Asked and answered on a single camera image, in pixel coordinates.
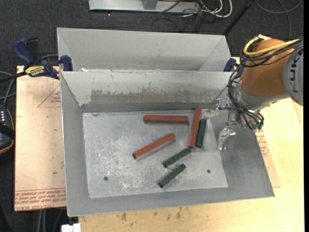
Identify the dark green flat block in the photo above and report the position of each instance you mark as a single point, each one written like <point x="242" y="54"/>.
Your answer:
<point x="177" y="157"/>
<point x="201" y="133"/>
<point x="172" y="175"/>

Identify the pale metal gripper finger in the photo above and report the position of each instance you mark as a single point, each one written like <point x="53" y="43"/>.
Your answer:
<point x="210" y="113"/>
<point x="223" y="138"/>

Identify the brown cardboard board red print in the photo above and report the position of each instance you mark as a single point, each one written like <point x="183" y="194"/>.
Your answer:
<point x="38" y="139"/>

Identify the red-brown flat block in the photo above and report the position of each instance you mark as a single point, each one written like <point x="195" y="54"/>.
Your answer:
<point x="195" y="128"/>
<point x="154" y="146"/>
<point x="166" y="119"/>

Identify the grey metal bin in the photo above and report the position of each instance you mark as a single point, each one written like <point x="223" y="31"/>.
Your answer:
<point x="135" y="139"/>

